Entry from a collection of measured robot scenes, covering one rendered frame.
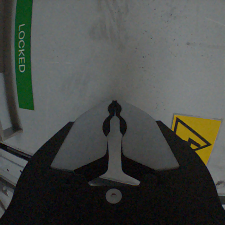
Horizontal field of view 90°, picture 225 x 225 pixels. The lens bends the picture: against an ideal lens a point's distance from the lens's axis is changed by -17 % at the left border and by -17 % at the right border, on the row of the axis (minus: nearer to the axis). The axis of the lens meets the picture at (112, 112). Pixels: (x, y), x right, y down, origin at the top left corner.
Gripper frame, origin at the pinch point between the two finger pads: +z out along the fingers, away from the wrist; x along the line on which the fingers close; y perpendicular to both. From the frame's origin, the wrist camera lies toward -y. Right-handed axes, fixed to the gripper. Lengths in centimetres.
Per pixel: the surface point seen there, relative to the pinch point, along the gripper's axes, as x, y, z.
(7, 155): -25.1, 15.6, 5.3
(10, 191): -27.4, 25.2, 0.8
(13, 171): -24.6, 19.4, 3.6
